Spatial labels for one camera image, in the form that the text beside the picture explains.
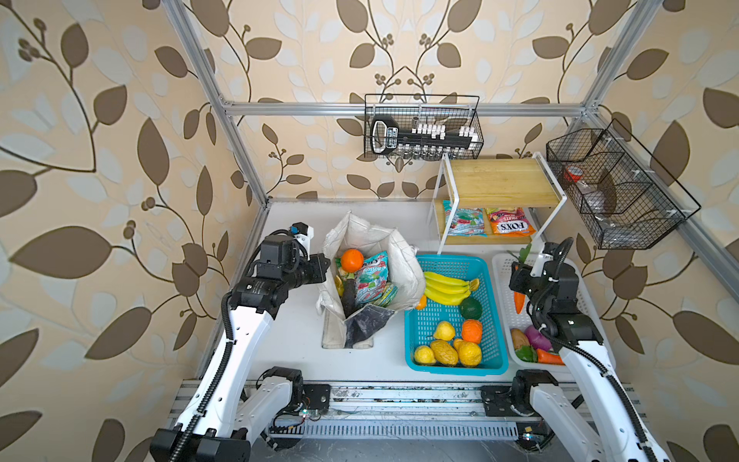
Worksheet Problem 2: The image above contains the orange carrot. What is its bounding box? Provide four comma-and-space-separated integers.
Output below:
536, 348, 564, 366
512, 244, 532, 314

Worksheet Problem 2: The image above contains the green pepper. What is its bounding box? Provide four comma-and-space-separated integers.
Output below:
515, 345, 538, 363

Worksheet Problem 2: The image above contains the black tool in basket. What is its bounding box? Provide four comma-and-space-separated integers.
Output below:
364, 115, 484, 161

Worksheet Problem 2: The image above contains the red green candy bag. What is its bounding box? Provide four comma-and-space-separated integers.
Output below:
448, 207, 486, 237

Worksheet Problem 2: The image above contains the teal plastic basket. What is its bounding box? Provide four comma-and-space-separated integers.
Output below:
404, 254, 509, 377

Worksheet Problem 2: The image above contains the orange fruit white basket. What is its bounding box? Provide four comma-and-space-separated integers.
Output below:
340, 248, 365, 273

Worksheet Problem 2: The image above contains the white plastic basket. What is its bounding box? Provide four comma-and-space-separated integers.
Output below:
491, 252, 616, 382

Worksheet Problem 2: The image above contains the white wooden shelf rack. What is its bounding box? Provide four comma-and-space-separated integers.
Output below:
428, 152, 568, 254

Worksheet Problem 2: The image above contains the yellow bumpy lemon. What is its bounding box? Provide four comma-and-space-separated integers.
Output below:
429, 340, 459, 367

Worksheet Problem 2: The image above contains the small yellow lemon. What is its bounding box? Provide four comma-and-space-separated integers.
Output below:
413, 346, 437, 366

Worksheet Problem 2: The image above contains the orange Fox's candy bag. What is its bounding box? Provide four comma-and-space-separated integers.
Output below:
486, 208, 536, 237

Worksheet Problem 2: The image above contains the purple onion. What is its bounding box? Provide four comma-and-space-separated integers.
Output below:
525, 325, 552, 352

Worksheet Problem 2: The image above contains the green avocado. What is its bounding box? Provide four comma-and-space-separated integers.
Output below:
458, 296, 483, 321

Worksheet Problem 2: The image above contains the black wire basket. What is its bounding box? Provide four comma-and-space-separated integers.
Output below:
364, 92, 484, 162
546, 119, 702, 250

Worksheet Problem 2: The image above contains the orange tangerine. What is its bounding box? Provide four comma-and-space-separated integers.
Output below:
461, 319, 483, 345

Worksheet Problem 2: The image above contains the green banana bunch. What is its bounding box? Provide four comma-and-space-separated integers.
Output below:
423, 271, 480, 306

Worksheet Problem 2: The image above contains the black wire basket right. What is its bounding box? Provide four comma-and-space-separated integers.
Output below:
546, 119, 702, 250

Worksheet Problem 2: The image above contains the black wire basket centre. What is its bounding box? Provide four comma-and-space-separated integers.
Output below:
364, 92, 484, 162

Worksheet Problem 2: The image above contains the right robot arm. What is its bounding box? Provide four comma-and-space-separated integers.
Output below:
481, 238, 670, 461

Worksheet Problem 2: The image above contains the yellow round lemon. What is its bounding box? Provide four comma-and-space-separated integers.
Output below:
455, 341, 482, 368

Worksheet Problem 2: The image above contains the dark zucchini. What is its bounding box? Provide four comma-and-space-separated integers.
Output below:
341, 277, 357, 318

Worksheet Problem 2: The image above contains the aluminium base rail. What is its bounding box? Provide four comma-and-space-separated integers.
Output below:
168, 379, 648, 441

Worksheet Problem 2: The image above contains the white canvas grocery bag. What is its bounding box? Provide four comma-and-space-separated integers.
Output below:
317, 212, 425, 350

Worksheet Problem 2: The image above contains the plastic bottle red cap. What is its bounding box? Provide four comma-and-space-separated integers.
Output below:
565, 166, 605, 214

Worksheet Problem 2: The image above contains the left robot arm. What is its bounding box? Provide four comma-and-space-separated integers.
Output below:
149, 223, 330, 461

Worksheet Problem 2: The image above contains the pink teal snack bag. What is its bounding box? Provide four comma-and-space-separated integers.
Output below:
355, 251, 390, 306

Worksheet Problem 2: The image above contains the brown potato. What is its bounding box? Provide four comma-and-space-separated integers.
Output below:
510, 328, 530, 350

